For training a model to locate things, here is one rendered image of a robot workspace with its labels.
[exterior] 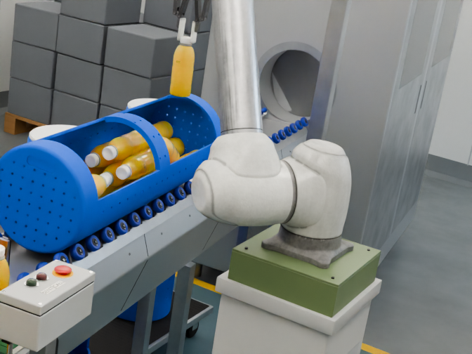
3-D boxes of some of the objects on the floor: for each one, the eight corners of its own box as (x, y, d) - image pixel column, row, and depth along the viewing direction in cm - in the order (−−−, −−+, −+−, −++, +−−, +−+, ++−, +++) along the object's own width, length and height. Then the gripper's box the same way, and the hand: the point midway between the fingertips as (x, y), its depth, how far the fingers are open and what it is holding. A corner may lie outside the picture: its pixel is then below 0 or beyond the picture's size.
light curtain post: (279, 383, 364) (358, -32, 312) (274, 390, 359) (353, -32, 306) (265, 379, 366) (341, -35, 314) (260, 385, 361) (337, -35, 308)
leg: (175, 413, 333) (198, 263, 314) (168, 421, 328) (191, 267, 309) (161, 408, 335) (183, 258, 316) (154, 415, 330) (176, 263, 310)
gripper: (226, -30, 273) (214, 46, 280) (178, -39, 278) (168, 35, 285) (216, -30, 266) (204, 48, 273) (167, -39, 271) (157, 36, 279)
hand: (187, 31), depth 278 cm, fingers closed on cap, 4 cm apart
